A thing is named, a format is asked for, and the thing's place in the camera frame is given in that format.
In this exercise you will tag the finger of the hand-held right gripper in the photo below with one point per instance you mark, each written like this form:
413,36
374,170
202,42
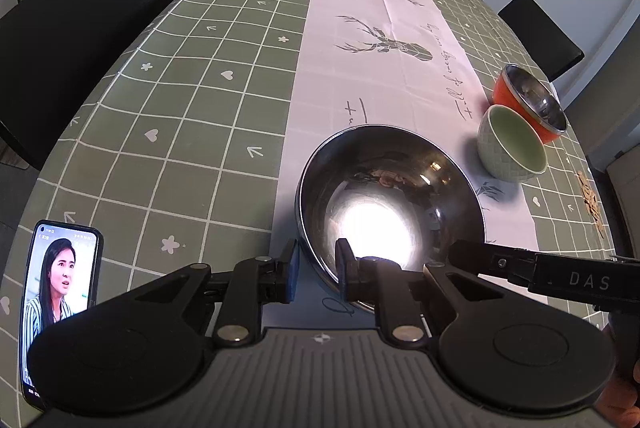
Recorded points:
495,263

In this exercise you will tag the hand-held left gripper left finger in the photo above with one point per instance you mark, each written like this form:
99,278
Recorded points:
292,275

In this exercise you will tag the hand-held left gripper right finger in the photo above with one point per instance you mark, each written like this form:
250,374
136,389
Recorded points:
345,273

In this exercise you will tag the blue steel bowl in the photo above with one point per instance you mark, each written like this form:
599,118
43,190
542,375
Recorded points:
390,188

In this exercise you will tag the green ceramic bowl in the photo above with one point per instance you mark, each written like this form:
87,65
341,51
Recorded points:
510,148

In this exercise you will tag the orange steel bowl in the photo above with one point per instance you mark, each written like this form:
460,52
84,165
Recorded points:
530,98

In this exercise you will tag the person's right hand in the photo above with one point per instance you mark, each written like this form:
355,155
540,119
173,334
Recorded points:
622,400

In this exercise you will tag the pile of seed shells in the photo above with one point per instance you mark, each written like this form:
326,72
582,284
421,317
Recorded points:
592,205

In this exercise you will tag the white deer table runner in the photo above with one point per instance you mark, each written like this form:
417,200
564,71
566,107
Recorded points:
365,73

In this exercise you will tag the green checked tablecloth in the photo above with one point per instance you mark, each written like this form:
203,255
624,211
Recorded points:
175,108

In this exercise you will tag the smartphone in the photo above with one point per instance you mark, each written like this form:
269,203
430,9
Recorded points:
57,298

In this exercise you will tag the large black chair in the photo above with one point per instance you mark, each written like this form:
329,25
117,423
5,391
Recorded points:
85,23

